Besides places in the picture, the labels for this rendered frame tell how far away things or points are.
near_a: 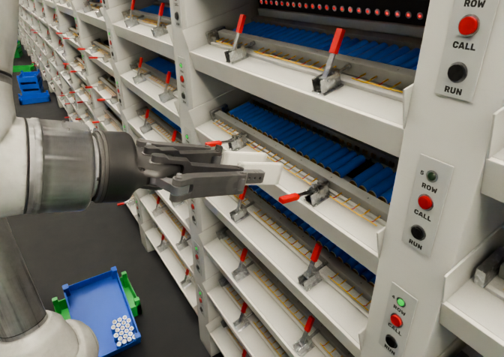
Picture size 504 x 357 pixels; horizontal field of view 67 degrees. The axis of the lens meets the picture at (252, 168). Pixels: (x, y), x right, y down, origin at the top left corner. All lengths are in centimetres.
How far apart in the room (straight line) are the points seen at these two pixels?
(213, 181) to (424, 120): 24
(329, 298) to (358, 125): 36
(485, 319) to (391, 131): 24
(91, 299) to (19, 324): 70
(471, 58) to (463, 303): 28
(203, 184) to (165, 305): 137
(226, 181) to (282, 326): 59
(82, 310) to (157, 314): 29
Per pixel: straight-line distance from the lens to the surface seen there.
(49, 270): 210
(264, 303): 100
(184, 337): 162
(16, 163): 37
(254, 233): 90
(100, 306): 169
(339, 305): 75
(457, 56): 43
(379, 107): 52
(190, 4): 94
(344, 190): 64
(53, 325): 105
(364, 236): 60
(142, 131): 152
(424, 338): 59
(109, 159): 39
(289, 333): 95
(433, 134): 46
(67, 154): 37
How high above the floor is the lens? 125
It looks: 27 degrees down
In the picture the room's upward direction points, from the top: straight up
